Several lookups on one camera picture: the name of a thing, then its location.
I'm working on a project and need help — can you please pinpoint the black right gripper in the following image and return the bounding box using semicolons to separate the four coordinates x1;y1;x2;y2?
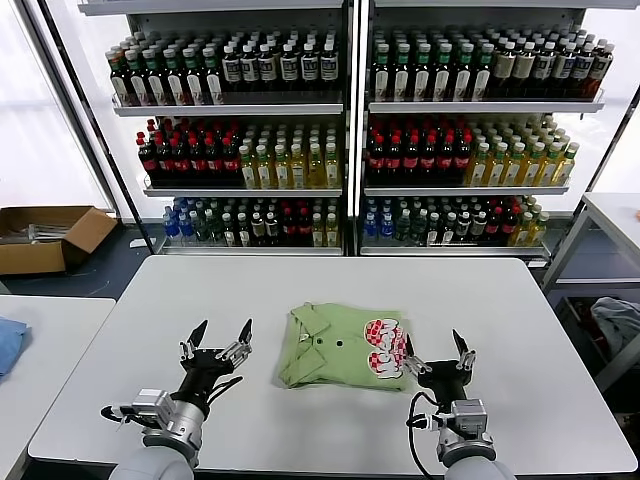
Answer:
402;327;478;402

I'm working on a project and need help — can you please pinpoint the grey frame white table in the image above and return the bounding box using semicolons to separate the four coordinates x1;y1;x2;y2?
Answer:
539;192;640;394

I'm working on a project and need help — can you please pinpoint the clear plastic packaging bundle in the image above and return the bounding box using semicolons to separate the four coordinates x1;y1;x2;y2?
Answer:
0;222;71;246

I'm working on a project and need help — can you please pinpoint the white metal shelf rack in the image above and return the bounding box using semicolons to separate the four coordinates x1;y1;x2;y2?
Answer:
355;0;608;261
77;0;357;257

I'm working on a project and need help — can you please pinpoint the blue folded cloth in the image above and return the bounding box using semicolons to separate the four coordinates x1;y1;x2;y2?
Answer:
0;316;32;384

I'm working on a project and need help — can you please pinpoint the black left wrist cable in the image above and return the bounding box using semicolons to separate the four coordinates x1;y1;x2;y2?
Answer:
99;403;139;427

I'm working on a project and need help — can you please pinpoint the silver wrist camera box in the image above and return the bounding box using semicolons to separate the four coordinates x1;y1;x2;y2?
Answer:
129;388;172;432
450;398;488;442

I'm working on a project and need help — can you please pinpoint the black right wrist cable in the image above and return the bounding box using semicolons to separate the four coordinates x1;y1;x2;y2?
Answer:
404;391;444;479

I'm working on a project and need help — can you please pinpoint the white cap beige label bottle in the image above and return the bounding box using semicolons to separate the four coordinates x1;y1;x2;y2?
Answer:
516;41;537;99
496;41;518;99

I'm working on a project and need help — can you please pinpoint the red cap cola bottle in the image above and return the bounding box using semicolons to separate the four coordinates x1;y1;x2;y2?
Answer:
438;133;458;184
386;133;406;184
456;133;475;184
421;133;441;184
222;138;242;185
137;138;158;185
368;133;388;184
205;138;225;185
171;138;191;185
403;133;423;184
154;137;174;185
188;138;208;185

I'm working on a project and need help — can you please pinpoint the brown cardboard box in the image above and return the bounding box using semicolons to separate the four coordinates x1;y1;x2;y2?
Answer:
0;205;119;277

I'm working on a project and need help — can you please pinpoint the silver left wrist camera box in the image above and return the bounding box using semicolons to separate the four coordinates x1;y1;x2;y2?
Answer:
129;388;172;432

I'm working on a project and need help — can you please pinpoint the red fabric piece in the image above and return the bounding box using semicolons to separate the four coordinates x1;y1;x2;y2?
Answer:
589;319;609;351

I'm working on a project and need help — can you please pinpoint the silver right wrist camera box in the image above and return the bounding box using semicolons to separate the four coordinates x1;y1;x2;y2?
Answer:
450;398;488;442

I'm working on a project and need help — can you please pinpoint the pale blue cloth bundle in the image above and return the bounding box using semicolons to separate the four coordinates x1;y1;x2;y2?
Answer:
589;295;640;362

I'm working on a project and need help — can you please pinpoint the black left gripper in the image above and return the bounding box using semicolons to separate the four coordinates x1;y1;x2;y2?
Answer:
178;317;255;402

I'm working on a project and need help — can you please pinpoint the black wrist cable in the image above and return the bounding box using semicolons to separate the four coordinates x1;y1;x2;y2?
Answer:
404;391;444;479
99;403;139;427

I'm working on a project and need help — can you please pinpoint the green polo shirt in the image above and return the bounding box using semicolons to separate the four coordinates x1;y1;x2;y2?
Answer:
272;301;416;394

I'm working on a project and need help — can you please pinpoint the green cap dark drink bottle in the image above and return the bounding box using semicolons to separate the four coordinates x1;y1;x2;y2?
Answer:
201;45;225;105
123;48;147;107
373;43;394;101
474;43;495;100
454;43;476;101
162;46;185;106
108;46;130;107
393;43;414;101
434;43;456;101
142;47;165;107
413;43;435;101
182;46;205;106

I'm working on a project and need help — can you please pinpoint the white cap blue label bottle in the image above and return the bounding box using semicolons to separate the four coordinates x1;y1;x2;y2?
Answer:
239;44;260;94
318;42;339;94
221;44;241;94
258;43;279;94
556;42;578;99
299;42;320;94
536;41;557;99
575;43;597;99
279;43;300;94
594;44;617;100

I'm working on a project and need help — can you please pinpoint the black slanted window bar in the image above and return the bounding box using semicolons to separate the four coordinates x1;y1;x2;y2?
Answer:
19;0;157;254
579;89;640;206

